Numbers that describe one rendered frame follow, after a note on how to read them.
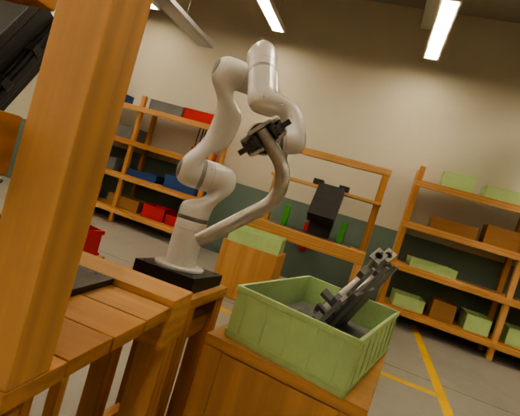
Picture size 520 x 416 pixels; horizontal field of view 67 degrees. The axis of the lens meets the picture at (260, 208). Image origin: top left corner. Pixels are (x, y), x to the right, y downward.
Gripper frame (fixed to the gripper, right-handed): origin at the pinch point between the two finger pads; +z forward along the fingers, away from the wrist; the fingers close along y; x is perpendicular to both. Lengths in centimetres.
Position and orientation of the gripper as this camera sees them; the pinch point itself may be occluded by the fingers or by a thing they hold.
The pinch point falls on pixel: (265, 136)
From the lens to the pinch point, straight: 82.0
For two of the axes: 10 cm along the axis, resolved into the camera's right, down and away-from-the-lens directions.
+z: 0.2, 1.5, -9.9
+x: 5.3, 8.4, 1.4
